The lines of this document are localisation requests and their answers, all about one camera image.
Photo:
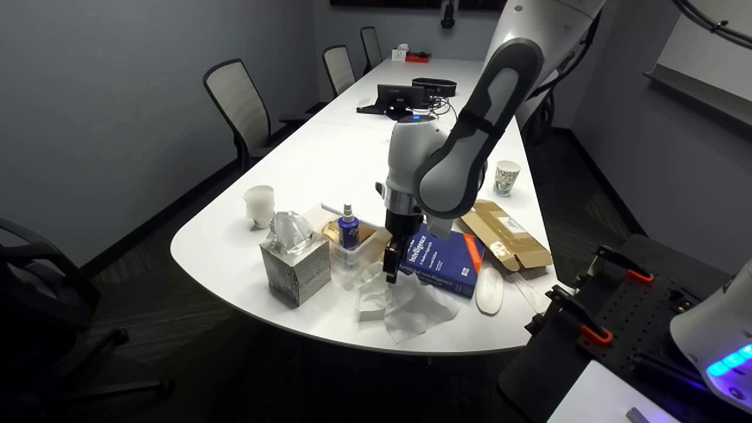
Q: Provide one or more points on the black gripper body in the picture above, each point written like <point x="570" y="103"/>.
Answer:
<point x="401" y="232"/>

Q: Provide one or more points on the white napkin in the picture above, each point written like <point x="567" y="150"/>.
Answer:
<point x="419" y="309"/>

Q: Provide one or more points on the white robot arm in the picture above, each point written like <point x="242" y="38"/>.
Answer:
<point x="471" y="141"/>

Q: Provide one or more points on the clear plastic cup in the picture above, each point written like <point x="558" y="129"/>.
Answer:
<point x="372" y="304"/>

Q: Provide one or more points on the patterned paper cup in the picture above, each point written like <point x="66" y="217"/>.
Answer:
<point x="505" y="179"/>

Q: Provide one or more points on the plain paper cup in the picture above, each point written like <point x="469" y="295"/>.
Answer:
<point x="260" y="206"/>

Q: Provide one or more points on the translucent plastic bin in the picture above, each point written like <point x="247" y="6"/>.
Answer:
<point x="356" y="263"/>

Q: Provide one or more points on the blue book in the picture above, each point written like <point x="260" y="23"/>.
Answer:
<point x="442" y="262"/>

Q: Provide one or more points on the blue sanitizer bottle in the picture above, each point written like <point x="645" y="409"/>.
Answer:
<point x="348" y="228"/>

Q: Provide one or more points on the grey tissue box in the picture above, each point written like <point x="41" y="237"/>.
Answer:
<point x="295" y="270"/>

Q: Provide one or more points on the white oval plastic piece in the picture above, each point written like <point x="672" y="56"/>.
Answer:
<point x="489" y="291"/>

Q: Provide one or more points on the brown cardboard box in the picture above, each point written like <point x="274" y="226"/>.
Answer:
<point x="505" y="236"/>

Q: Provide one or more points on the black conference phone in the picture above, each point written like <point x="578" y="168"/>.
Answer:
<point x="390" y="97"/>

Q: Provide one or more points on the black adapter box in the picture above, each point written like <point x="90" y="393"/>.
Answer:
<point x="435" y="85"/>

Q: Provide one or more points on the grey mesh office chair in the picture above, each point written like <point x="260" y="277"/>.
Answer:
<point x="372" y="45"/>
<point x="338" y="69"/>
<point x="236" y="97"/>

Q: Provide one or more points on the small red object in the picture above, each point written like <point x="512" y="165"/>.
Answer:
<point x="419" y="56"/>

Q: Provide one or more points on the small white box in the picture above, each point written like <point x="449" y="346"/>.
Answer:
<point x="401" y="54"/>

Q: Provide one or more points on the black clamp orange tip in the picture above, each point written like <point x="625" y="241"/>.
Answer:
<point x="619" y="262"/>
<point x="576" y="312"/>

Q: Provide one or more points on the white sheet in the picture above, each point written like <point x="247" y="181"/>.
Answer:
<point x="603" y="396"/>

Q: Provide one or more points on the black perforated mounting board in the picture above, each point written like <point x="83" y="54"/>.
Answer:
<point x="658" y="330"/>

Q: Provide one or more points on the black mesh office chair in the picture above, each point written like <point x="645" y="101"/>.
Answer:
<point x="39" y="312"/>

